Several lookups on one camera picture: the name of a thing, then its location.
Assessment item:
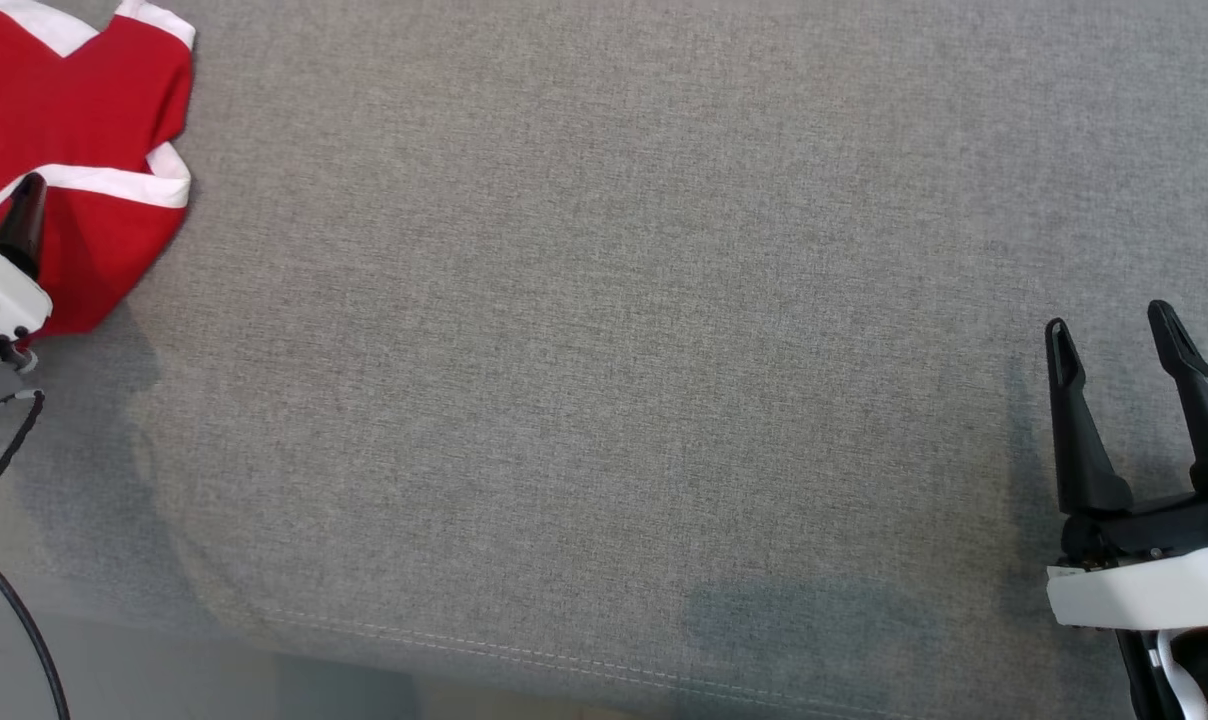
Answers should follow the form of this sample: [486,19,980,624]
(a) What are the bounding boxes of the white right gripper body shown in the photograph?
[1046,490,1208,633]

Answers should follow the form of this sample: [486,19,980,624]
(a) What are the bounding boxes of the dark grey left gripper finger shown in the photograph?
[0,171,48,282]

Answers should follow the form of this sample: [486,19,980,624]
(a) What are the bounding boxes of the red white basketball shorts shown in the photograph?
[0,0,197,341]

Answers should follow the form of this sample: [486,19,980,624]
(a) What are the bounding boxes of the thin braided black cable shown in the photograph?
[0,388,45,513]

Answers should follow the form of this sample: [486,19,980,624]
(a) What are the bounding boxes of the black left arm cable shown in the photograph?
[0,538,71,720]

